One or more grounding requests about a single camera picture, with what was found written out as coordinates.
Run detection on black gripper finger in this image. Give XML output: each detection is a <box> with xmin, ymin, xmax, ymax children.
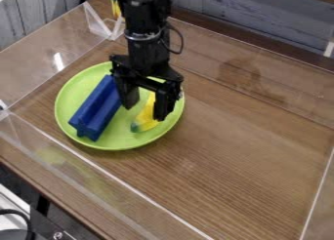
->
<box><xmin>116</xmin><ymin>77</ymin><xmax>138</xmax><ymax>109</ymax></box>
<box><xmin>152</xmin><ymin>88</ymin><xmax>180</xmax><ymax>121</ymax></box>

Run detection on yellow labelled tin can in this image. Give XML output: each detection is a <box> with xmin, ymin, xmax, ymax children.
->
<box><xmin>110</xmin><ymin>0</ymin><xmax>121</xmax><ymax>19</ymax></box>

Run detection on black metal bracket with bolt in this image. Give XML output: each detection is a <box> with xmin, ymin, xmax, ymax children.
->
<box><xmin>29</xmin><ymin>208</ymin><xmax>77</xmax><ymax>240</ymax></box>

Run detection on black cable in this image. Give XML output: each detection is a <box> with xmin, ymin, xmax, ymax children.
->
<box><xmin>0</xmin><ymin>208</ymin><xmax>37</xmax><ymax>240</ymax></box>

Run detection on clear acrylic tray walls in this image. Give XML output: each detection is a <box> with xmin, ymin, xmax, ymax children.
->
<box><xmin>0</xmin><ymin>8</ymin><xmax>334</xmax><ymax>240</ymax></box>

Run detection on blue star-shaped block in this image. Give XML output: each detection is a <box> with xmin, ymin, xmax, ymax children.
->
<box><xmin>68</xmin><ymin>75</ymin><xmax>121</xmax><ymax>141</ymax></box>

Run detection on green round plate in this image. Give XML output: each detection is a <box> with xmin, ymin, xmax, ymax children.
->
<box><xmin>54</xmin><ymin>62</ymin><xmax>185</xmax><ymax>150</ymax></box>

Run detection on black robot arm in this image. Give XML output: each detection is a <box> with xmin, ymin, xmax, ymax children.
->
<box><xmin>109</xmin><ymin>0</ymin><xmax>184</xmax><ymax>121</ymax></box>

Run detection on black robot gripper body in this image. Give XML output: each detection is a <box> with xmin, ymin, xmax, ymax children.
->
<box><xmin>109</xmin><ymin>32</ymin><xmax>184</xmax><ymax>93</ymax></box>

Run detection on yellow toy banana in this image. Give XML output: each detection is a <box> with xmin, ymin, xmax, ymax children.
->
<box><xmin>130</xmin><ymin>94</ymin><xmax>159</xmax><ymax>133</ymax></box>

